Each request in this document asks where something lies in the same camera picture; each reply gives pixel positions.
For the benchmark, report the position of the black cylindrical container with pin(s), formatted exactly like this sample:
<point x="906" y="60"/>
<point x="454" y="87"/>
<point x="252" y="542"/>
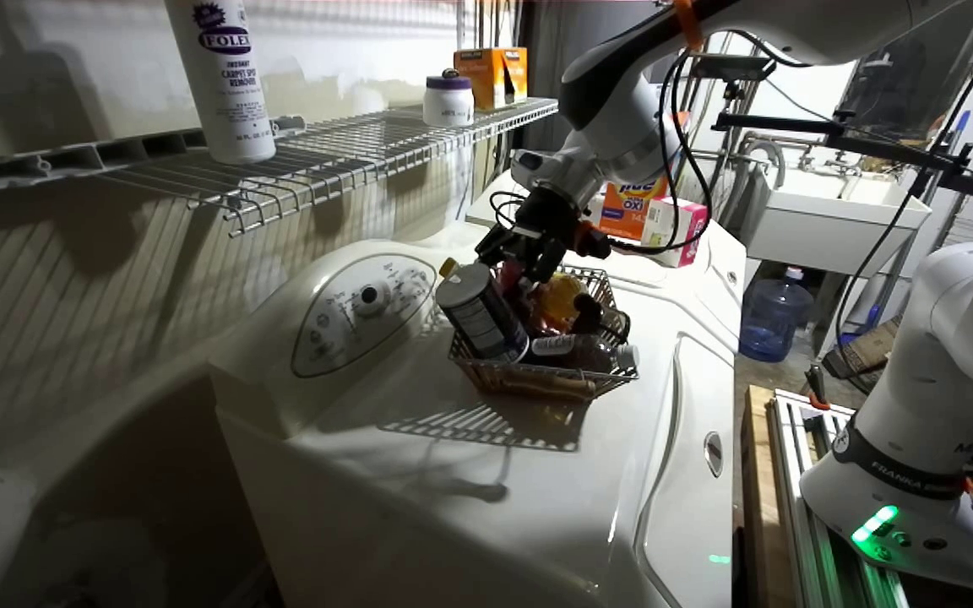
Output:
<point x="481" y="316"/>

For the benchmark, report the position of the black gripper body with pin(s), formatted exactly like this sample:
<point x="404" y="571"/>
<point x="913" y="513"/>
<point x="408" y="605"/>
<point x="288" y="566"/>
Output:
<point x="542" y="236"/>

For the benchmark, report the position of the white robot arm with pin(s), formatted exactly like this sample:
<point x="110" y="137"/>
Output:
<point x="896" y="479"/>

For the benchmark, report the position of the small white jar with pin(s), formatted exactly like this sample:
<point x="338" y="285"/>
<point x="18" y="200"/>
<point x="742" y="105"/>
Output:
<point x="448" y="98"/>

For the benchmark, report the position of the wire basket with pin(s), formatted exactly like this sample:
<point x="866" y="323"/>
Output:
<point x="562" y="366"/>

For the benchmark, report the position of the orange detergent box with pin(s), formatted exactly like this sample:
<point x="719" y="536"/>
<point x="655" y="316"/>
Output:
<point x="626" y="209"/>

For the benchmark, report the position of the orange box on shelf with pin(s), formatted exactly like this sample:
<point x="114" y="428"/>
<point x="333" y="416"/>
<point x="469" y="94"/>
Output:
<point x="498" y="75"/>

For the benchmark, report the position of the white utility sink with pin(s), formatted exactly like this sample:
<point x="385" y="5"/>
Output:
<point x="830" y="223"/>

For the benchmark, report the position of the white spray bottle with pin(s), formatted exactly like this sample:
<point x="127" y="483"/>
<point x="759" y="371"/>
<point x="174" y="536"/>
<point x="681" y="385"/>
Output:
<point x="217" y="54"/>

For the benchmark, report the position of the pink white box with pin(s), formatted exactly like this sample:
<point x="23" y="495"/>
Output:
<point x="689" y="228"/>

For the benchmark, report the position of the yellow item in basket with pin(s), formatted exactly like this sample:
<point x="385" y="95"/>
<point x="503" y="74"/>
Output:
<point x="558" y="303"/>

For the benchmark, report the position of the blue water jug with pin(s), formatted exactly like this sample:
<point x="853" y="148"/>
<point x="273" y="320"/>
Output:
<point x="776" y="308"/>

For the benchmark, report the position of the white washing machine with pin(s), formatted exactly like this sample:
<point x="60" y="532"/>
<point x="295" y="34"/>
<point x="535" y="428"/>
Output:
<point x="398" y="483"/>

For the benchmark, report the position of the white wire shelf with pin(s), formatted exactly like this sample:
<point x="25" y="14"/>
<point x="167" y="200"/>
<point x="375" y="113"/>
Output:
<point x="317" y="160"/>

